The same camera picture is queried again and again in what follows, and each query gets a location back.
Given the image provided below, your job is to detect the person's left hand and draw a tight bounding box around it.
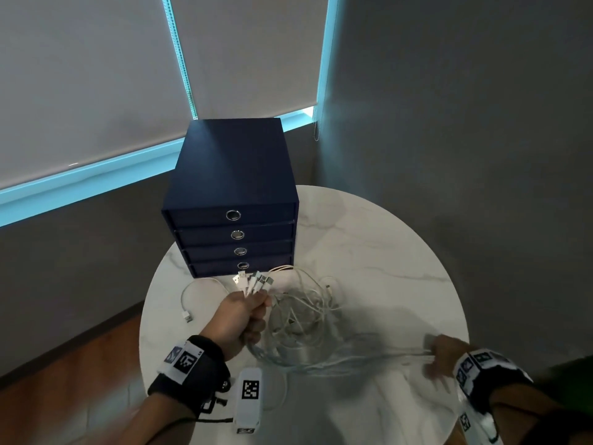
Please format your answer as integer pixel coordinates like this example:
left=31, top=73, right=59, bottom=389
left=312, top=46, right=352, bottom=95
left=199, top=291, right=273, bottom=362

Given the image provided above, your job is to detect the white USB cable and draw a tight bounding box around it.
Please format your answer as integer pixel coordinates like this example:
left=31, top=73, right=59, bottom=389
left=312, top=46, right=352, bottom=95
left=180, top=278, right=232, bottom=323

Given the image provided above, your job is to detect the navy blue drawer unit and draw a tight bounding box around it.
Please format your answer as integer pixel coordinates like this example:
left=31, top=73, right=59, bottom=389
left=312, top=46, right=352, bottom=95
left=161, top=118, right=299, bottom=278

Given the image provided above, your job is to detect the window frame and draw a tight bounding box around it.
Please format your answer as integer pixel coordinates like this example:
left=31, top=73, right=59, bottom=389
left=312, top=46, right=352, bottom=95
left=0, top=0, right=340, bottom=228

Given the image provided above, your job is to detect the person's left forearm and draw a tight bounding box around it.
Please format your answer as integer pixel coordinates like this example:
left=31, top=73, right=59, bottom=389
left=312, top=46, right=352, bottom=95
left=113, top=393, right=197, bottom=445

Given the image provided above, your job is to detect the narrow grey roller blind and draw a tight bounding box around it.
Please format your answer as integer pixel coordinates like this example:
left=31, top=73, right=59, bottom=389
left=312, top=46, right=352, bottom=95
left=169, top=0, right=330, bottom=121

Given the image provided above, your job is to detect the bundle of white USB cables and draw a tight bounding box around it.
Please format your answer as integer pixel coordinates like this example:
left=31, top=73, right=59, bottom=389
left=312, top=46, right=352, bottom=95
left=232, top=265, right=436, bottom=379

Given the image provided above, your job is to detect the wide grey roller blind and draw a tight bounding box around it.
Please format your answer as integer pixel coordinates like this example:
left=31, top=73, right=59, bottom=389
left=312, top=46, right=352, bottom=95
left=0, top=0, right=198, bottom=191

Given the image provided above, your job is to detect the person's right forearm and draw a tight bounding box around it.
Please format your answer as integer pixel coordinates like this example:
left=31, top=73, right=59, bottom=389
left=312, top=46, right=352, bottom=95
left=489, top=384, right=568, bottom=445

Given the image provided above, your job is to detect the person's right hand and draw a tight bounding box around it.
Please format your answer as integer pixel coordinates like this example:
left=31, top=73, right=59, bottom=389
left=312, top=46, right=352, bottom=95
left=424, top=334, right=472, bottom=381

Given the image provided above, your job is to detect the dark green clothing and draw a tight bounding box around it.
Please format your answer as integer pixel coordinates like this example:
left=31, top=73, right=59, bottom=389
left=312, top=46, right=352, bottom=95
left=530, top=354, right=593, bottom=445

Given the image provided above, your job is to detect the white wrist camera with marker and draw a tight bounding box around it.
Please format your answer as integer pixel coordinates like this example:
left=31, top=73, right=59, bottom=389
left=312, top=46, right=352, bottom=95
left=233, top=367, right=264, bottom=434
left=456, top=409, right=504, bottom=445

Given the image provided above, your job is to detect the navy drawer with ring pull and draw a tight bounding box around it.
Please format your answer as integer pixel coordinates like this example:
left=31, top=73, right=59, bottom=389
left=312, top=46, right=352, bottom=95
left=188, top=255, right=293, bottom=278
left=182, top=240, right=294, bottom=264
left=163, top=203, right=297, bottom=229
left=175, top=222, right=296, bottom=248

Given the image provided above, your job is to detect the black wrist strap with markers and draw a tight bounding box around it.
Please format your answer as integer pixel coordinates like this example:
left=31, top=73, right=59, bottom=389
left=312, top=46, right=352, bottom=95
left=452, top=348, right=534, bottom=415
left=147, top=335, right=231, bottom=417

